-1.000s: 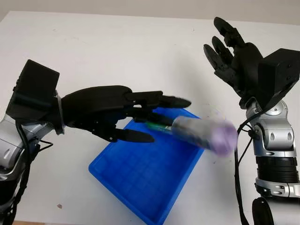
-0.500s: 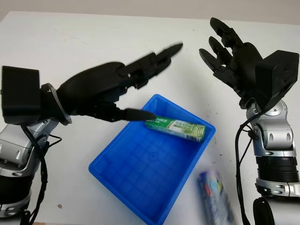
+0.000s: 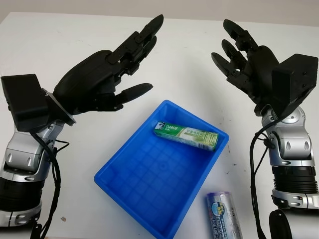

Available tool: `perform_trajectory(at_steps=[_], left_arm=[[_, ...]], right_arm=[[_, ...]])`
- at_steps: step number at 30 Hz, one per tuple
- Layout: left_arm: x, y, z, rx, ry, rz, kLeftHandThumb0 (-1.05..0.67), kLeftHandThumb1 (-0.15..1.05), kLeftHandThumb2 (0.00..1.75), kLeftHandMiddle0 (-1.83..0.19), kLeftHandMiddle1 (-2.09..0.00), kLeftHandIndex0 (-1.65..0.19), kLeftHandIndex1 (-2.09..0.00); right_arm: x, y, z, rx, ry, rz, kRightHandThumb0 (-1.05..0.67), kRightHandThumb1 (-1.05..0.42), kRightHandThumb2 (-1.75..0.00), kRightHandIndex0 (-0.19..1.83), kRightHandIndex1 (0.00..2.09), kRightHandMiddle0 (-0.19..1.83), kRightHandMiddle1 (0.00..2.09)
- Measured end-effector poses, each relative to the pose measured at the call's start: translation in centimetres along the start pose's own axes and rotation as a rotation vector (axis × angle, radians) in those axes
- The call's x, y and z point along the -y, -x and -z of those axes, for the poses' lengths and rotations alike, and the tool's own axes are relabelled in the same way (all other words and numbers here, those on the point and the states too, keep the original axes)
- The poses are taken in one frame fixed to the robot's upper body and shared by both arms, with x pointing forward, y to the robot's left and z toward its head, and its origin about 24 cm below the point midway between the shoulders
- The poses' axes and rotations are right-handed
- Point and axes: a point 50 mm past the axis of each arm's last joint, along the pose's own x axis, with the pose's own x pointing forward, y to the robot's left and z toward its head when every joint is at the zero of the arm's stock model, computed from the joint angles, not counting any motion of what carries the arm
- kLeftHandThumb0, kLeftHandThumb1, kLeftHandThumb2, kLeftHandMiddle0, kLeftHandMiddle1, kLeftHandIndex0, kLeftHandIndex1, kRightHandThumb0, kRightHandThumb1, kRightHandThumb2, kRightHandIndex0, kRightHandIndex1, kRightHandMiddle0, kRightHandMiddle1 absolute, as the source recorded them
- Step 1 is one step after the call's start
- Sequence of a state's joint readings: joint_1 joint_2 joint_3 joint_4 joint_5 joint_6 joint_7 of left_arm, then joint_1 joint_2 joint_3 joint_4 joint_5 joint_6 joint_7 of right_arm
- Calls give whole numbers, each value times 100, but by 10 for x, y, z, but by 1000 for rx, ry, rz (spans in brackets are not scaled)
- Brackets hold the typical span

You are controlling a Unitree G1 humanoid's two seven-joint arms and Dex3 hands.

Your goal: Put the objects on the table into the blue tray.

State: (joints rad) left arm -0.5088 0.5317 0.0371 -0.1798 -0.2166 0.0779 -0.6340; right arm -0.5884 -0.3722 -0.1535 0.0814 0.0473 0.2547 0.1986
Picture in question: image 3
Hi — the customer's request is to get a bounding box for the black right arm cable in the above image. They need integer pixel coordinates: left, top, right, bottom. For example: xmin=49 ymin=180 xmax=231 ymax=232
xmin=249 ymin=117 xmax=277 ymax=239

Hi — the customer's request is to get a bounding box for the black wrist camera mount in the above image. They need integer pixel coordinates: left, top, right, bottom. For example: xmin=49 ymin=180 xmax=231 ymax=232
xmin=0 ymin=73 xmax=49 ymax=132
xmin=271 ymin=53 xmax=319 ymax=119

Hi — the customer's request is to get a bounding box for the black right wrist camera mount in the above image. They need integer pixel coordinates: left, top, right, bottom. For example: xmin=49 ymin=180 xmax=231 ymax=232
xmin=271 ymin=53 xmax=319 ymax=119

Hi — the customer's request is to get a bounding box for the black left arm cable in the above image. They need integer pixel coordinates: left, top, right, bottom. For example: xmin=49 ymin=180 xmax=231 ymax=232
xmin=29 ymin=131 xmax=70 ymax=239

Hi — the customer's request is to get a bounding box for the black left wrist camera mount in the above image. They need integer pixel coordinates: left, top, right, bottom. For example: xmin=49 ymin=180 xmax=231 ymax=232
xmin=0 ymin=73 xmax=49 ymax=132

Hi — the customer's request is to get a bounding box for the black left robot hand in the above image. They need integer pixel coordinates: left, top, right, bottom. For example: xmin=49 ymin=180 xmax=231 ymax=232
xmin=53 ymin=14 xmax=164 ymax=117

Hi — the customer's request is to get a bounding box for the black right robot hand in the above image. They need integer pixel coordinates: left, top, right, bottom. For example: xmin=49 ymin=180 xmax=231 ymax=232
xmin=211 ymin=19 xmax=282 ymax=116

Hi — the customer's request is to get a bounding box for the blue plastic tray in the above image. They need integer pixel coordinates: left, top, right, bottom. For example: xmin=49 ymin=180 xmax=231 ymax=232
xmin=94 ymin=100 xmax=229 ymax=239

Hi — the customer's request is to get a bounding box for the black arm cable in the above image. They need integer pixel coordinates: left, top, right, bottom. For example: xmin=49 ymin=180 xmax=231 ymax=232
xmin=249 ymin=117 xmax=277 ymax=239
xmin=29 ymin=131 xmax=70 ymax=239

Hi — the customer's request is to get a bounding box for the green toothpaste box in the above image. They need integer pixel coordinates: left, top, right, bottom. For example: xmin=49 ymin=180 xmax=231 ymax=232
xmin=152 ymin=121 xmax=219 ymax=152

